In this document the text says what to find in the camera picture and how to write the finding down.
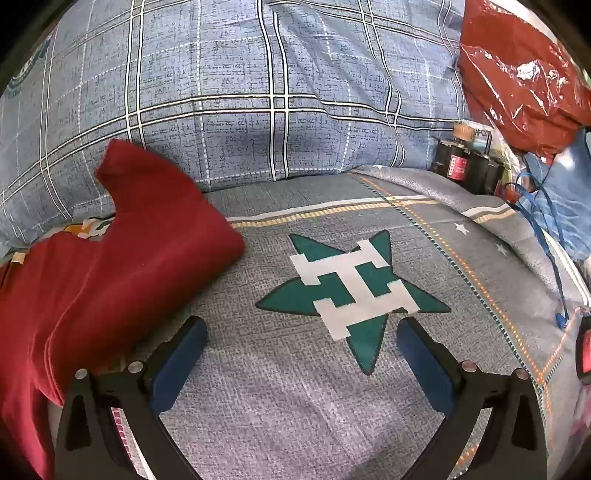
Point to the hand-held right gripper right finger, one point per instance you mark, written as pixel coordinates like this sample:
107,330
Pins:
425,364

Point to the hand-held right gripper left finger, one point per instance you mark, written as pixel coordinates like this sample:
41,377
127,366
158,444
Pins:
180,364

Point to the red garment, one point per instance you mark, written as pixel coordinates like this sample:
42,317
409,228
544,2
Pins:
115,277

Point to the grey star print bed sheet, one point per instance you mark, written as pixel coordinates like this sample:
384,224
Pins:
286,392

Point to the red and black object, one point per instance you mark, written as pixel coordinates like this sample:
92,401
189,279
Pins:
585,346

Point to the black jars with labels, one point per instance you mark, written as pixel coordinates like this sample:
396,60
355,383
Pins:
461,166

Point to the blue plastic bag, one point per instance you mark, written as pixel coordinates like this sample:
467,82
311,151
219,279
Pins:
570,194

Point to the blue plaid pillow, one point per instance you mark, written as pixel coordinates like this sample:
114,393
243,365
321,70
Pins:
221,92

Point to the red plastic bag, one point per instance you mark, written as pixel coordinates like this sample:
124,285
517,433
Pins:
517,69

